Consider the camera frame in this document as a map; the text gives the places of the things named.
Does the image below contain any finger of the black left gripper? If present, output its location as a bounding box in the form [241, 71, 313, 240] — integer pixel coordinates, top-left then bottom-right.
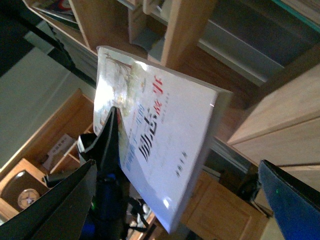
[77, 106, 119, 165]

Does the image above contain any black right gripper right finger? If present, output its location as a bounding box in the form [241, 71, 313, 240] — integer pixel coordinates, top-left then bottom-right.
[258, 159, 320, 240]

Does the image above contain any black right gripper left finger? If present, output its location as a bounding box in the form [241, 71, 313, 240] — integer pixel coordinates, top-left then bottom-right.
[0, 160, 97, 240]

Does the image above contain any white book with Chinese title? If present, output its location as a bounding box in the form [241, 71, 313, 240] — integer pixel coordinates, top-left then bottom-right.
[93, 46, 232, 233]

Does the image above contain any middle wooden shelf cabinet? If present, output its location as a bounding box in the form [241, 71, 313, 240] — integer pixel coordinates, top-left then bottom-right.
[226, 64, 320, 240]

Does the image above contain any round clock ornament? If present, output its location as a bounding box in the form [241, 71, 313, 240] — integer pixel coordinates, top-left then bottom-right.
[17, 188, 40, 210]

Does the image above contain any background wooden cabinet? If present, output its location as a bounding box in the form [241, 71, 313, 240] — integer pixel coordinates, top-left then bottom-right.
[0, 88, 101, 221]

